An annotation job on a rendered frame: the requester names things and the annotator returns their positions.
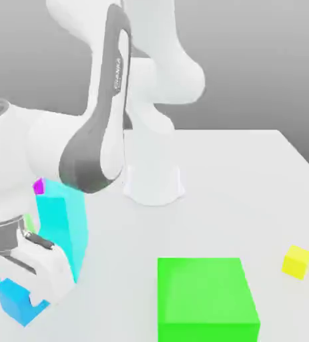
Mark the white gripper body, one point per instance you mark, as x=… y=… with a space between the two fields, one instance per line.
x=51 y=269

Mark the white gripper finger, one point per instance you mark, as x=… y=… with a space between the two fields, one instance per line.
x=48 y=294

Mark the small blue cube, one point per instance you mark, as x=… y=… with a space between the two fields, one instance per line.
x=14 y=302

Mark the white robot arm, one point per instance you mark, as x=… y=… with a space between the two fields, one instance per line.
x=148 y=80

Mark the small magenta cube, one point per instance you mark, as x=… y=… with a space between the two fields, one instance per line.
x=39 y=186

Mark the small yellow cube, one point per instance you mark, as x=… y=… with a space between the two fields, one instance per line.
x=297 y=263

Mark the large cyan box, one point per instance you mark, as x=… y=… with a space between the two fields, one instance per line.
x=63 y=227

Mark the large green box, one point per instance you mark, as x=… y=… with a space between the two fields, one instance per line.
x=205 y=299

